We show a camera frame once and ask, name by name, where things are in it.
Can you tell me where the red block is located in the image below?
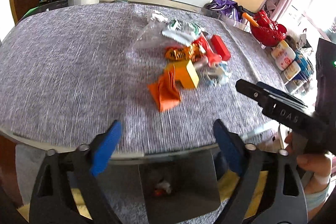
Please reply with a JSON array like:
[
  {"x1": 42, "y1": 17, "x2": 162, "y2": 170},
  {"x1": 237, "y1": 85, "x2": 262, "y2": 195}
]
[{"x1": 211, "y1": 35, "x2": 231, "y2": 61}]

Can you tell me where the white green medicine packet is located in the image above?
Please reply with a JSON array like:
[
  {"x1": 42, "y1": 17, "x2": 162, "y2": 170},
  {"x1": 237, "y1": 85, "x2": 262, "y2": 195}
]
[{"x1": 162, "y1": 19, "x2": 205, "y2": 47}]

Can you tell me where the person's right hand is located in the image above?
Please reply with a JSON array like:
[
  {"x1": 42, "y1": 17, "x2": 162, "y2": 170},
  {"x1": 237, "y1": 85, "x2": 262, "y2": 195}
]
[{"x1": 284, "y1": 132, "x2": 332, "y2": 194}]

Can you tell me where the cream lotion bottle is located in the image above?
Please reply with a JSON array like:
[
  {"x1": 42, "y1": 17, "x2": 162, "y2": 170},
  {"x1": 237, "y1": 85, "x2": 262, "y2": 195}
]
[{"x1": 282, "y1": 61, "x2": 301, "y2": 82}]

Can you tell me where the blue cookie tin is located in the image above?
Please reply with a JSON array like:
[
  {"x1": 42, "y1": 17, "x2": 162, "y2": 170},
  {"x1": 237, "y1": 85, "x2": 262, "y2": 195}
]
[{"x1": 294, "y1": 50, "x2": 314, "y2": 83}]

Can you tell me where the red lattice basket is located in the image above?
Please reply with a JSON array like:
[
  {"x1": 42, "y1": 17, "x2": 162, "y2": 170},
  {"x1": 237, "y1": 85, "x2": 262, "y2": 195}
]
[{"x1": 251, "y1": 10, "x2": 287, "y2": 47}]

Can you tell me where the yellow fluffy blanket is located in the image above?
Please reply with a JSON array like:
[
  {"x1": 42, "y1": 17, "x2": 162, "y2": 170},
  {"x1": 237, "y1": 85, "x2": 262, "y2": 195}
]
[{"x1": 16, "y1": 169, "x2": 268, "y2": 223}]

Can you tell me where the orange brown snack wrapper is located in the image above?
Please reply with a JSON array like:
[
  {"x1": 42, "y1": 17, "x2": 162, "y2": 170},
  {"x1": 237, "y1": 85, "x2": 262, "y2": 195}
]
[{"x1": 165, "y1": 43, "x2": 205, "y2": 63}]

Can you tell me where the yellow block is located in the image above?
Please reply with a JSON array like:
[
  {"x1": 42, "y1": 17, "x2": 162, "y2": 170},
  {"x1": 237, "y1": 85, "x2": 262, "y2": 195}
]
[{"x1": 165, "y1": 60, "x2": 199, "y2": 89}]

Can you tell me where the purple clothes pile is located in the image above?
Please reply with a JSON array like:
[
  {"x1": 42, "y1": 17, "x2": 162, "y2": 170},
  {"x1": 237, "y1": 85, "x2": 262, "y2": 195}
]
[{"x1": 206, "y1": 0, "x2": 242, "y2": 22}]

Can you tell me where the grey woven table cloth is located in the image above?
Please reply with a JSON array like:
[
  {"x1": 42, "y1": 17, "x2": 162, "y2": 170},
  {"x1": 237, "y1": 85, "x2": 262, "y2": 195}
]
[{"x1": 1, "y1": 3, "x2": 284, "y2": 154}]

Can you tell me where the clear plastic bag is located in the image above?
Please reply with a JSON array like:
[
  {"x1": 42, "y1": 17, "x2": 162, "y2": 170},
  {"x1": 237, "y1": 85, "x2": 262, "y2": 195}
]
[{"x1": 130, "y1": 10, "x2": 184, "y2": 51}]

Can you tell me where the orange handle stick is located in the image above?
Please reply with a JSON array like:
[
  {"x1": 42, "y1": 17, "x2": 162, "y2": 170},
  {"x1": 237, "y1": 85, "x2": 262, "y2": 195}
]
[{"x1": 242, "y1": 12, "x2": 260, "y2": 28}]

